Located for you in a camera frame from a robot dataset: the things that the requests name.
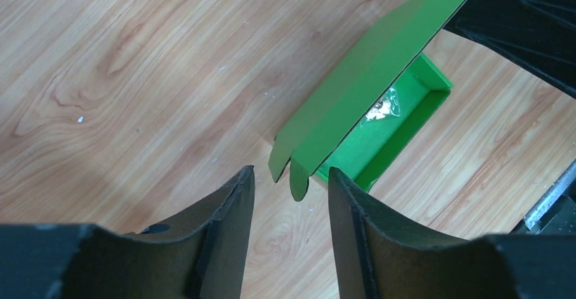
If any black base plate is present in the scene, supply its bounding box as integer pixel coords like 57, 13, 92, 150
510, 160, 575, 235

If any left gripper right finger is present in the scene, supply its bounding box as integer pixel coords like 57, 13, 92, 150
328, 167, 575, 298

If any small clear plastic piece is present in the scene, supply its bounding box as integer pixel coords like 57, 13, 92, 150
361, 86, 401, 126

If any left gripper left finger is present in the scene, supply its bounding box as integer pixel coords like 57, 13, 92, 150
1, 165, 255, 298

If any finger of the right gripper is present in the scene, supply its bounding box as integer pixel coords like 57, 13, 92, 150
444, 0, 575, 97

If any green paper box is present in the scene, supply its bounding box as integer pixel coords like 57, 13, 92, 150
268, 0, 466, 201

